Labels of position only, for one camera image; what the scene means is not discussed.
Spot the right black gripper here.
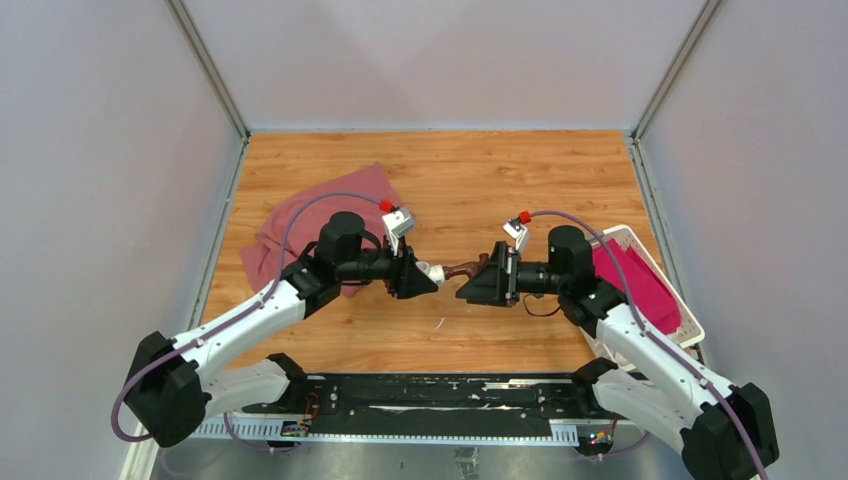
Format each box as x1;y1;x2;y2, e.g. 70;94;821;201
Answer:
456;241;569;308

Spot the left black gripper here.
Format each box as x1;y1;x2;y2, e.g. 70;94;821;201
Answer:
338;232;438;299

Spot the brown metal water faucet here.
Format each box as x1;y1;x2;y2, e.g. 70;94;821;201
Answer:
442;253;490;280

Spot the white pipe elbow fitting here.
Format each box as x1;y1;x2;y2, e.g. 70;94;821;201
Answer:
422;264;446;285

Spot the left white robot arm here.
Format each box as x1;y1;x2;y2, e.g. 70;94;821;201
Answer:
113;208;446;448

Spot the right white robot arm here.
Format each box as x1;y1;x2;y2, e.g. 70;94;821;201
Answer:
456;226;779;479

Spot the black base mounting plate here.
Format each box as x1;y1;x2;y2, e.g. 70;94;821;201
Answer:
244;373;616;441

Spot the dusty pink cloth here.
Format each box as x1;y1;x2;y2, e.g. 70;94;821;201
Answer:
240;163;403;291

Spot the magenta cloth in basket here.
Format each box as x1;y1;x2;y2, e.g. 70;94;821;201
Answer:
606;239;681;335

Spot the white plastic basket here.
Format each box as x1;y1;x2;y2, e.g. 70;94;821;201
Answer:
581;224;705;371

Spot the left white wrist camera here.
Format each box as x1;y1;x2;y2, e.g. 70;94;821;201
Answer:
381;207;416;256

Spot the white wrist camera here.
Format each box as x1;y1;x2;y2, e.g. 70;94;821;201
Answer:
502;218;529;255
381;207;416;256

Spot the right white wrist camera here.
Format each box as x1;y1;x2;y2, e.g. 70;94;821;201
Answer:
502;218;529;255

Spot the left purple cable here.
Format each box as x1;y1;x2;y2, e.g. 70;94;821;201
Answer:
109;192;395;454

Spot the purple cable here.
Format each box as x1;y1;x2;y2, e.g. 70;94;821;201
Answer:
109;192;395;454
517;210;773;480

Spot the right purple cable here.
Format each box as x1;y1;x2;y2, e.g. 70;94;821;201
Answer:
517;210;773;480

